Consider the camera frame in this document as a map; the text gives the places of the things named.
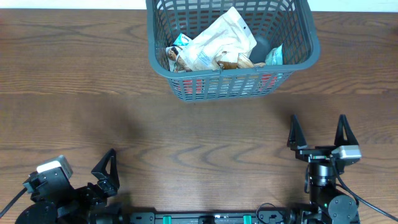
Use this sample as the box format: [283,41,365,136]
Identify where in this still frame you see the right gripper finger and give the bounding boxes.
[287,114,308,151]
[334,114,359,147]

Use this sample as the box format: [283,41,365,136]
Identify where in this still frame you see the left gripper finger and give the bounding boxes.
[46,169,67,184]
[91,149,120,197]

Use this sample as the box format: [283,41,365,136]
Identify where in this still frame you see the teal wet wipes packet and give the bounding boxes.
[265,44,283,65]

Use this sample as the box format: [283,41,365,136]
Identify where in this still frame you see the beige paper pouch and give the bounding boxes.
[165,46,192,73]
[177,7,257,72]
[215,51,266,70]

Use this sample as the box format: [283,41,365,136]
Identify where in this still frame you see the orange spaghetti pasta packet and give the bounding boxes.
[182,74,282,96]

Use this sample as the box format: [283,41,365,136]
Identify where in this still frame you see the colourful Kleenex tissue multipack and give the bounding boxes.
[173,33,192,46]

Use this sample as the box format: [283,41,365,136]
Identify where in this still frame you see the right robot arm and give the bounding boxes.
[285,114,362,223]

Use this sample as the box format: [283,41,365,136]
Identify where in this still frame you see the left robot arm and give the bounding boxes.
[16,149,129,224]

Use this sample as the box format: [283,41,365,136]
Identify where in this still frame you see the dark grey plastic basket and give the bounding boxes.
[146,0,320,101]

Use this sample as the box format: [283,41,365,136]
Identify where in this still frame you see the black mounting rail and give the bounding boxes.
[124,203,361,224]

